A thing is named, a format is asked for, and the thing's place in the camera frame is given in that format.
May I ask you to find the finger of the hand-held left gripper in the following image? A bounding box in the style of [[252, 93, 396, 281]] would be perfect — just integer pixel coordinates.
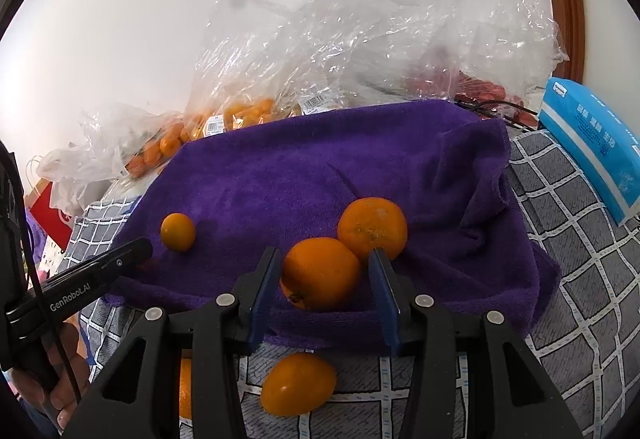
[[94, 237, 153, 291]]

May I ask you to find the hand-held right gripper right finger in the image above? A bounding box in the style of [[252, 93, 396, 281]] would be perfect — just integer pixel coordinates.
[[367, 248, 583, 439]]

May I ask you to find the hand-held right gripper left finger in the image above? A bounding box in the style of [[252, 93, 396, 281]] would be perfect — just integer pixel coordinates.
[[62, 246, 284, 439]]

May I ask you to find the small orange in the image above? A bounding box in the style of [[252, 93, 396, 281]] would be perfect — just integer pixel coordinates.
[[160, 213, 196, 253]]

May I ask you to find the large orange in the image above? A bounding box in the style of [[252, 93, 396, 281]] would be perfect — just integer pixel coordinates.
[[260, 352, 338, 417], [280, 237, 362, 311], [337, 197, 408, 262], [178, 358, 193, 420]]

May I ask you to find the purple towel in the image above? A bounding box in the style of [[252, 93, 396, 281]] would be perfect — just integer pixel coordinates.
[[102, 100, 562, 355]]

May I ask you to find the person's left hand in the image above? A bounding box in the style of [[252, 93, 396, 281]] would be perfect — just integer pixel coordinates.
[[12, 319, 92, 435]]

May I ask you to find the white patterned cloth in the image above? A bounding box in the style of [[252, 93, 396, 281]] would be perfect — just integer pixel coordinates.
[[40, 239, 69, 279]]

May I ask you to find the purple soft item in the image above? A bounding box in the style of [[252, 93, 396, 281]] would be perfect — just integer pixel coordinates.
[[27, 209, 47, 270]]

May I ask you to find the red paper shopping bag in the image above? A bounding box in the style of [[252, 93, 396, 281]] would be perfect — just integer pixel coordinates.
[[22, 158, 75, 250]]

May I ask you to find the white plastic bag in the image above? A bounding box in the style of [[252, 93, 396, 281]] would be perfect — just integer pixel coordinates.
[[39, 139, 126, 214]]

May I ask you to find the clear bag of kumquats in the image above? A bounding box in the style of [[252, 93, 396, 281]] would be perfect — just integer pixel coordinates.
[[182, 0, 351, 142]]

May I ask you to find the grey checked star bedsheet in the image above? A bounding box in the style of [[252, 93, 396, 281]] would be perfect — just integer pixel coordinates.
[[65, 129, 640, 439]]

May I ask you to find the bag of red fruit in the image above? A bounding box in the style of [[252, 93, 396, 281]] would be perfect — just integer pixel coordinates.
[[410, 69, 531, 120]]

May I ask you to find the blue tissue pack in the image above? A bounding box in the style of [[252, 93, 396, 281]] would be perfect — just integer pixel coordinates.
[[537, 77, 640, 227]]

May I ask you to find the crumpled clear plastic wrap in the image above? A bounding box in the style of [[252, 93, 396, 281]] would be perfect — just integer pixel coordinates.
[[220, 0, 571, 120]]

